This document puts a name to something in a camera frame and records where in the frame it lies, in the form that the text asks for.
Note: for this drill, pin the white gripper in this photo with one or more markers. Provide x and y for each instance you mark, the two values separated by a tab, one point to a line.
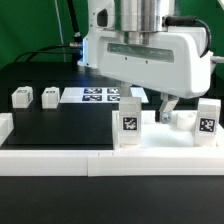
172	63

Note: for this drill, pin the white square tabletop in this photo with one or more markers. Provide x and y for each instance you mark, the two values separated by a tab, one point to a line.
179	132

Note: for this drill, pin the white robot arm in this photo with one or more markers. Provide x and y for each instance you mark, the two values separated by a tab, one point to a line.
143	42

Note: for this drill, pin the white U-shaped fence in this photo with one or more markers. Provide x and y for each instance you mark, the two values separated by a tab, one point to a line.
121	162

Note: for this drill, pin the white sheet with tags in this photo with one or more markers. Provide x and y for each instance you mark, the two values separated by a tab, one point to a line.
91	95

